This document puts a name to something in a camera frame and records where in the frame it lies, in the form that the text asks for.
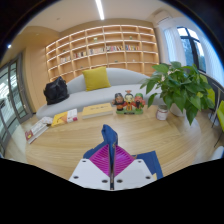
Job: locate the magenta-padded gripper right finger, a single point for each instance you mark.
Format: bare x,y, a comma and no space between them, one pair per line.
135,173

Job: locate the grey curved sofa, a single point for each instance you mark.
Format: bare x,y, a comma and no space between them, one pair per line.
93,96

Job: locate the white sheer curtain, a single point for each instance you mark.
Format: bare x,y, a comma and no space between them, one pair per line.
173,45

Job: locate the white air conditioner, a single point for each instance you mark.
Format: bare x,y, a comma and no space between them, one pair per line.
162,17

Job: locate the long ceiling light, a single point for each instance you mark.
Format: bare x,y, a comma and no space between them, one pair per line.
99,9

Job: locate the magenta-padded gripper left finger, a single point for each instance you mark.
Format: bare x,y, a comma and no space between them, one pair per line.
90,173

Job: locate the flat yellow box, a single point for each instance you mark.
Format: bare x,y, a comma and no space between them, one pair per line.
97,110

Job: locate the white chair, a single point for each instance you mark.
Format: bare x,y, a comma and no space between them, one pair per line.
218,153

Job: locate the white red book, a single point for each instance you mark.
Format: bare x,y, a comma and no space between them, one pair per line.
72,115

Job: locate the colourful figurine set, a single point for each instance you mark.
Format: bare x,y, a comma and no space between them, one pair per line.
129,102

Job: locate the yellow cushion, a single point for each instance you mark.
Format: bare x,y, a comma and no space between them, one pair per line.
96,78

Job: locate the green leafy potted plant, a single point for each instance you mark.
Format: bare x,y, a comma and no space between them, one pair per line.
180,86

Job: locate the small white jar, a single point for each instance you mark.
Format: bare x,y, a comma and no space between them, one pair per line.
162,112

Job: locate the black bag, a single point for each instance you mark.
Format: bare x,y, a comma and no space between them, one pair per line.
56,90

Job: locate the glass door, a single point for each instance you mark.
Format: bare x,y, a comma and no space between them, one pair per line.
13,96

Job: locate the dark framed window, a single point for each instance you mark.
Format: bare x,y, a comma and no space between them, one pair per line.
191,46

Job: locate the blue cartoon print towel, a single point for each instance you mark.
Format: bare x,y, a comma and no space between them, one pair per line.
110,133

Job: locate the wooden shelf unit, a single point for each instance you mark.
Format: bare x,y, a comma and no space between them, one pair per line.
106,50

